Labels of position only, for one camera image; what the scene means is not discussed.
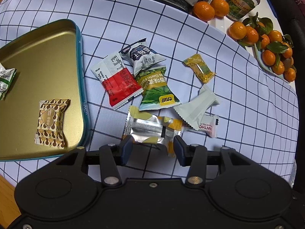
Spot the checkered white cloth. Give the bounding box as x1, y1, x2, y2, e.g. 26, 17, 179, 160
1, 0, 299, 179

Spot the gold tin tray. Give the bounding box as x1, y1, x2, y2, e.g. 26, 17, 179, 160
1, 19, 91, 161

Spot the light blue fruit plate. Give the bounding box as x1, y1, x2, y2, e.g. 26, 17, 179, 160
254, 41, 296, 82

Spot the white hawthorn strip packet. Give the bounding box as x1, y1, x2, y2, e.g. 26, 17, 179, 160
182, 114, 219, 138

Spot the silver yellow snack packet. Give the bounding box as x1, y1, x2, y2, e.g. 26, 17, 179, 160
123, 106, 183, 157

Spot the gold wrapped candy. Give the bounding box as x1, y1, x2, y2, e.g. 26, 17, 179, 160
182, 54, 215, 84

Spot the red white snack packet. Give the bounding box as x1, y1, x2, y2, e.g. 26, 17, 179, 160
91, 52, 143, 110

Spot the loose mandarin orange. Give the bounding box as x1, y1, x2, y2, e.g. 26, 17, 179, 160
228, 21, 247, 40
192, 1, 215, 22
210, 0, 230, 18
243, 26, 259, 45

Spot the green garlic snack packet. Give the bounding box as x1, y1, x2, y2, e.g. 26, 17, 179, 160
135, 65, 181, 111

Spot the pale green snack packet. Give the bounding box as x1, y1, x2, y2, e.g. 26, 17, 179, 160
174, 84, 220, 125

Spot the green white packet in tray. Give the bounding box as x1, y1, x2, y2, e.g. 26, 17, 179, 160
0, 64, 17, 100

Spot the brown gold heart snack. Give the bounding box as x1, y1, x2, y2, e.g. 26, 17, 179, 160
35, 99, 70, 149

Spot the mandarin on plate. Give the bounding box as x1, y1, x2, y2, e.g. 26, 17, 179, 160
271, 61, 285, 75
284, 68, 296, 82
262, 50, 276, 66
268, 30, 283, 42

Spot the navy white snack packet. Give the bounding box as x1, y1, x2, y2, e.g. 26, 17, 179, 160
119, 38, 166, 76

